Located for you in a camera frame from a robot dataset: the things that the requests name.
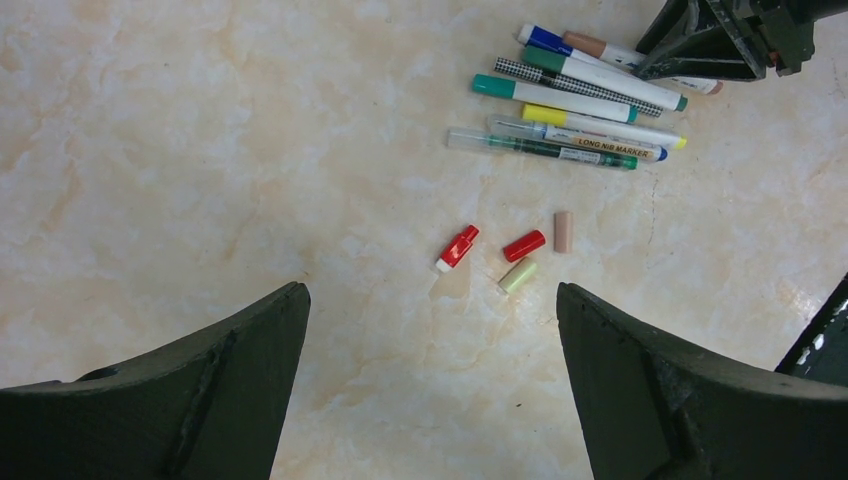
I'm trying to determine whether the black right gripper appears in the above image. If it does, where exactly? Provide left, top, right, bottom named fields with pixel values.
left=634, top=0, right=847, bottom=82

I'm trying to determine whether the pale green pen cap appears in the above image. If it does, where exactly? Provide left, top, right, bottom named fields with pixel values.
left=498, top=257, right=538, bottom=295

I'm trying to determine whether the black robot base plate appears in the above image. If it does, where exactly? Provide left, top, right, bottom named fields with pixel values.
left=776, top=276, right=847, bottom=387

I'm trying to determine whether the red white clip cap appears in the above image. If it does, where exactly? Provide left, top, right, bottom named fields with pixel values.
left=435, top=224, right=480, bottom=273

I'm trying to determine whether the red pen cap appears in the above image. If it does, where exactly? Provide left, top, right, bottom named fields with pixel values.
left=502, top=229, right=546, bottom=263

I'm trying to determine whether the clear blue long-nib marker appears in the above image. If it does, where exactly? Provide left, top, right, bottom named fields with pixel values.
left=486, top=114, right=668, bottom=162

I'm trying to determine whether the peach pen cap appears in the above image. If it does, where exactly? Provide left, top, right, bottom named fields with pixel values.
left=554, top=211, right=574, bottom=254

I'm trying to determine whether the blue cap marker pen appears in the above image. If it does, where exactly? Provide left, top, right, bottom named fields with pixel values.
left=515, top=24, right=624, bottom=74

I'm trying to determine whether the yellow cap marker pen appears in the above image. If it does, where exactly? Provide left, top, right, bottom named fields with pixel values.
left=521, top=103, right=688, bottom=150

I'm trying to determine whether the dark grey marker pen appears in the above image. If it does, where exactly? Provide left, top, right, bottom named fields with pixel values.
left=446, top=127, right=639, bottom=171

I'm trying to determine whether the green cap marker pen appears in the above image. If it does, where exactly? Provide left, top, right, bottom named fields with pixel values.
left=471, top=74, right=639, bottom=124

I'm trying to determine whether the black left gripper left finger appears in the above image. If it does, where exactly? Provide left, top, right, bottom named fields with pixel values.
left=1, top=282, right=311, bottom=479

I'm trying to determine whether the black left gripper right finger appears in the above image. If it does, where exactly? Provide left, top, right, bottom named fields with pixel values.
left=556, top=283, right=847, bottom=479

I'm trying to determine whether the checkered pattern pen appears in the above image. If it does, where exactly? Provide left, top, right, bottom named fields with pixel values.
left=493, top=57, right=664, bottom=118

